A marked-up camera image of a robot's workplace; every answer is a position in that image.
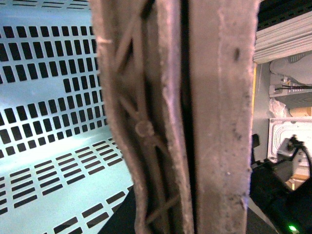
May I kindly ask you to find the teal plastic shopping basket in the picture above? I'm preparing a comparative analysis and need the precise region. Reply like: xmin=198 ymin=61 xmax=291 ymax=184
xmin=0 ymin=0 xmax=132 ymax=234

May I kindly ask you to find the grey basket handle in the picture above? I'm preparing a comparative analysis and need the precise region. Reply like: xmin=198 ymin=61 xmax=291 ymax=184
xmin=90 ymin=0 xmax=260 ymax=234

